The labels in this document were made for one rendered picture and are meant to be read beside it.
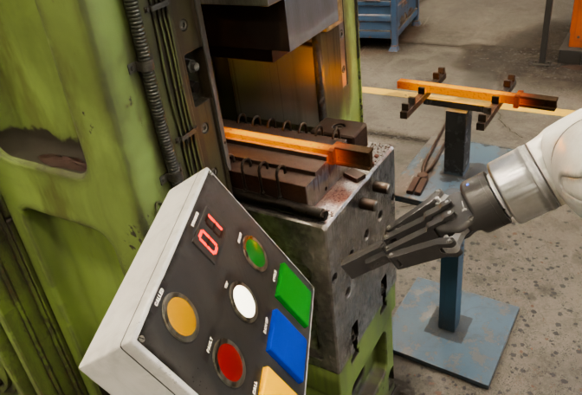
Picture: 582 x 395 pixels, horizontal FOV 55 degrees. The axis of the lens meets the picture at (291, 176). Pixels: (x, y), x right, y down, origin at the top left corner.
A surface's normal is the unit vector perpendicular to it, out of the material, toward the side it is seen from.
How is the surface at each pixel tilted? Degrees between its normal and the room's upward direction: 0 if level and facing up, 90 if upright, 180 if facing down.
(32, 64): 89
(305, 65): 90
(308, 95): 90
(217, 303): 60
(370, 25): 90
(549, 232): 0
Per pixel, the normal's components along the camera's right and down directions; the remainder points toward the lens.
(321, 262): -0.51, 0.49
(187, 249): 0.80, -0.47
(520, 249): -0.11, -0.85
